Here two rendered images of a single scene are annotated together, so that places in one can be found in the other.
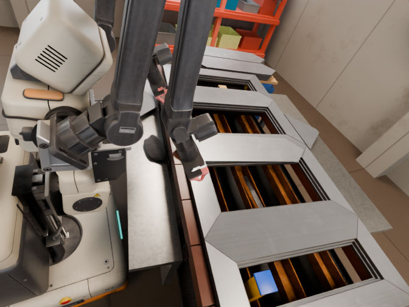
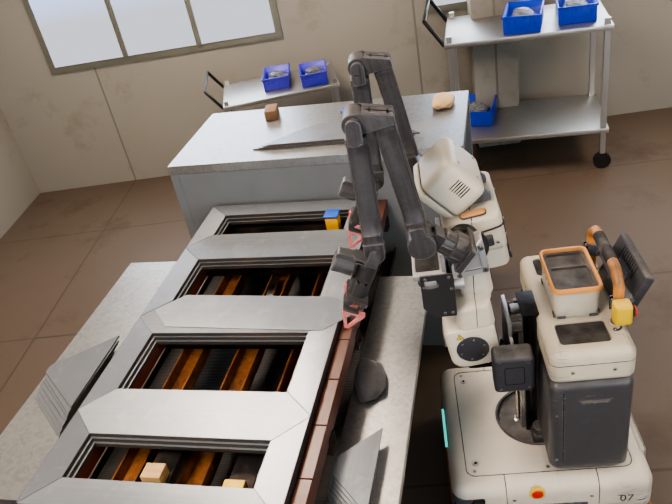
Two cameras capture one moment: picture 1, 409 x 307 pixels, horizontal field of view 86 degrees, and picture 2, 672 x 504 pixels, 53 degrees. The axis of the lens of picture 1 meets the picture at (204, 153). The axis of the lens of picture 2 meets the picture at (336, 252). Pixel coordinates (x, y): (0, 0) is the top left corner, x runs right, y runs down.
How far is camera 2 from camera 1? 2.50 m
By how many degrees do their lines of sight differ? 92
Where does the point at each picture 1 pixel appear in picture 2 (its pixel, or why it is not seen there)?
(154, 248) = (404, 285)
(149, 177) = (390, 344)
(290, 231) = (276, 241)
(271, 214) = (282, 252)
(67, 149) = not seen: hidden behind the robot
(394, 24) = not seen: outside the picture
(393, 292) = (228, 210)
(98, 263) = (472, 381)
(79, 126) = not seen: hidden behind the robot
